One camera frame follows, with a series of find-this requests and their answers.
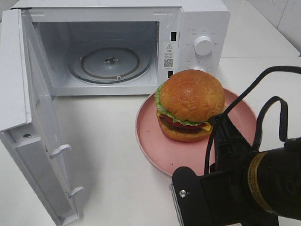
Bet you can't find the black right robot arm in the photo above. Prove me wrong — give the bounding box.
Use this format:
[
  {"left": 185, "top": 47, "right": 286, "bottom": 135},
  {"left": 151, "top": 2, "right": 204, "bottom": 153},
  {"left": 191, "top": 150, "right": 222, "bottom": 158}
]
[{"left": 200, "top": 116, "right": 301, "bottom": 226}]

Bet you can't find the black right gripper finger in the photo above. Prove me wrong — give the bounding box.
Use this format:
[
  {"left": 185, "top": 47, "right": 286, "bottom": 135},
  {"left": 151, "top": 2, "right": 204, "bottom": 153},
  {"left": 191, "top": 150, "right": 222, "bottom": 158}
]
[
  {"left": 209, "top": 163, "right": 218, "bottom": 174},
  {"left": 210, "top": 114, "right": 251, "bottom": 170}
]

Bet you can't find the white microwave knob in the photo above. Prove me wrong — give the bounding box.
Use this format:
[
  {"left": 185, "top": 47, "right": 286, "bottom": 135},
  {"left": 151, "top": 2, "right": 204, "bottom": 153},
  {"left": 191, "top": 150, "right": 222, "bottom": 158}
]
[
  {"left": 192, "top": 66, "right": 207, "bottom": 72},
  {"left": 193, "top": 34, "right": 213, "bottom": 56}
]

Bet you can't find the glass microwave turntable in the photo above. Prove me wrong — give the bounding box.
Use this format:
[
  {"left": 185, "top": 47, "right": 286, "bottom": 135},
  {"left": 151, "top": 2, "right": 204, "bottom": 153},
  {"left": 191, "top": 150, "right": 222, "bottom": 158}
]
[{"left": 67, "top": 39, "right": 156, "bottom": 84}]

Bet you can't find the upper white microwave knob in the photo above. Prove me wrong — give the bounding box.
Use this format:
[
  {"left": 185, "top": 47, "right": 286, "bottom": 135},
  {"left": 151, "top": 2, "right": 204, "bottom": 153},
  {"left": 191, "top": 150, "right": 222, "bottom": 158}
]
[{"left": 193, "top": 34, "right": 213, "bottom": 56}]

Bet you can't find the white microwave door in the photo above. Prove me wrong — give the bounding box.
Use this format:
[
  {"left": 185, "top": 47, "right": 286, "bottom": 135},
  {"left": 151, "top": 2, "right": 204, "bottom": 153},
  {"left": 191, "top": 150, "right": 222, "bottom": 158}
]
[{"left": 0, "top": 9, "right": 83, "bottom": 226}]

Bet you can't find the white microwave oven body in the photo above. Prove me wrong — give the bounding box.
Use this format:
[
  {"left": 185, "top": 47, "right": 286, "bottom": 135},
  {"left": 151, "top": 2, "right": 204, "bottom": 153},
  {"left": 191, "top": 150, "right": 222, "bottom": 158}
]
[{"left": 13, "top": 0, "right": 230, "bottom": 96}]

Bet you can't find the burger with sesame bun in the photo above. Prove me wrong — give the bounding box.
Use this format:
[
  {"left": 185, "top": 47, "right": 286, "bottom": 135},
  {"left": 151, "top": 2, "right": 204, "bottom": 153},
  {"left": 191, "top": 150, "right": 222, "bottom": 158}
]
[{"left": 154, "top": 69, "right": 225, "bottom": 143}]

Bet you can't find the white warning label sticker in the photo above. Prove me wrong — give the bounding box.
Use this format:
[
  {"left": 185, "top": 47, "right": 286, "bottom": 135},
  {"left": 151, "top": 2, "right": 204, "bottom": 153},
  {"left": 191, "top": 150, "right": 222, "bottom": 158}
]
[{"left": 163, "top": 42, "right": 175, "bottom": 69}]

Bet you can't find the lower white microwave knob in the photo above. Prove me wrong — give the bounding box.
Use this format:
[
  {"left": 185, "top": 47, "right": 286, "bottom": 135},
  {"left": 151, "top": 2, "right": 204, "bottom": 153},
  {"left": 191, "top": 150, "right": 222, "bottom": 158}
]
[{"left": 192, "top": 66, "right": 207, "bottom": 72}]

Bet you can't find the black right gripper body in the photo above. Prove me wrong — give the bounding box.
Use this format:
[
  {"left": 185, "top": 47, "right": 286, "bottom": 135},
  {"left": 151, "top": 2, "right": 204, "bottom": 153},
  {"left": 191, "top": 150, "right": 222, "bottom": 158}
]
[{"left": 200, "top": 148, "right": 279, "bottom": 226}]

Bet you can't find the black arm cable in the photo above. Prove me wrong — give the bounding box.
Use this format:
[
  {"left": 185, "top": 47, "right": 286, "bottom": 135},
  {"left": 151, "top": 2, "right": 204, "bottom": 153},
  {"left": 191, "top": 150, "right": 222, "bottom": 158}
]
[{"left": 204, "top": 65, "right": 301, "bottom": 176}]

